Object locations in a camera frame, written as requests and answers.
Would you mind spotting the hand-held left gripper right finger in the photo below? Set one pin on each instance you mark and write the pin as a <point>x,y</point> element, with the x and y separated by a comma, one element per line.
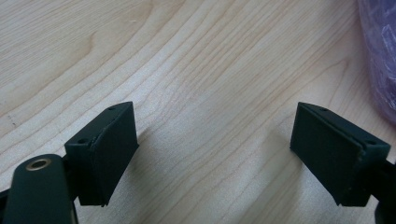
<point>330,155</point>

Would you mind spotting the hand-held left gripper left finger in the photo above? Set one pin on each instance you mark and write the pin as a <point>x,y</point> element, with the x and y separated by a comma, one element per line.
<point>106,155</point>

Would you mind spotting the purple plastic bag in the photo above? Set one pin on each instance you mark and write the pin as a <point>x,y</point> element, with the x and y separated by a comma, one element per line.
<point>383,62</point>

